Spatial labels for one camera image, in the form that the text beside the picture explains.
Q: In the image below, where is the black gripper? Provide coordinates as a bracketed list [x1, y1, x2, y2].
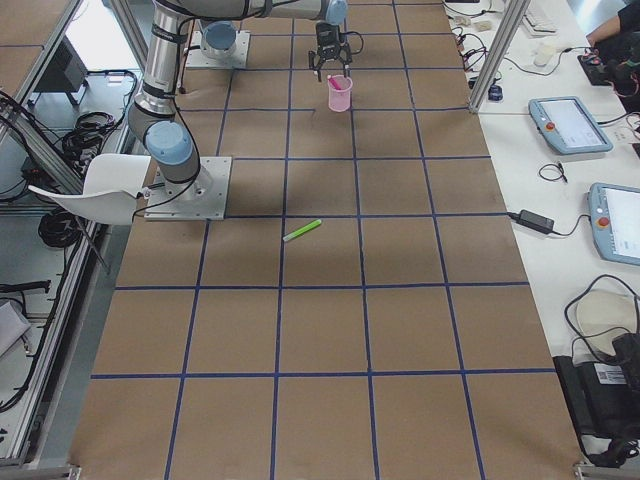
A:
[308, 22, 352, 82]

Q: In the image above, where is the pink highlighter pen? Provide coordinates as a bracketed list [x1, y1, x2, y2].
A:
[327, 76, 342, 91]

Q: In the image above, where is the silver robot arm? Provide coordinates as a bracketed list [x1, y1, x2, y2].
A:
[128, 1, 351, 203]
[200, 20, 237, 58]

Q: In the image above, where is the pink mesh cup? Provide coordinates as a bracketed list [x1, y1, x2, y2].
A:
[327, 75, 353, 112]

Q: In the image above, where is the white paper cup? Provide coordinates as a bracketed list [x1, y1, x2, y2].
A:
[533, 43, 557, 67]

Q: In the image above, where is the green highlighter pen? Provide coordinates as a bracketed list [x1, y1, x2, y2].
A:
[282, 219, 322, 243]

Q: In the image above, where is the blue usb hub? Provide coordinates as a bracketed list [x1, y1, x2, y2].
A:
[488, 84, 503, 102]

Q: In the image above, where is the far teach pendant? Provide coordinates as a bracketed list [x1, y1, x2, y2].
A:
[528, 96, 613, 155]

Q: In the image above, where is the teach pendant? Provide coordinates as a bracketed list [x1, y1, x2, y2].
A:
[528, 96, 613, 155]
[588, 182, 639, 265]

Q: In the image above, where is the white plastic chair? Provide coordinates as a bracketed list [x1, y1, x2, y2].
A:
[29, 153, 151, 226]

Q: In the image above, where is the black power adapter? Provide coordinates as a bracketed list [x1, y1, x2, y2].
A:
[518, 209, 554, 235]

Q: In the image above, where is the near teach pendant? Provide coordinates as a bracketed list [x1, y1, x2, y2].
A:
[588, 182, 639, 265]

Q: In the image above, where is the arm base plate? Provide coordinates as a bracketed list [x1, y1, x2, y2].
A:
[144, 156, 232, 221]
[186, 30, 250, 70]

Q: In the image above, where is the aluminium frame post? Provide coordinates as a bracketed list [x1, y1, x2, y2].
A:
[468, 0, 530, 113]

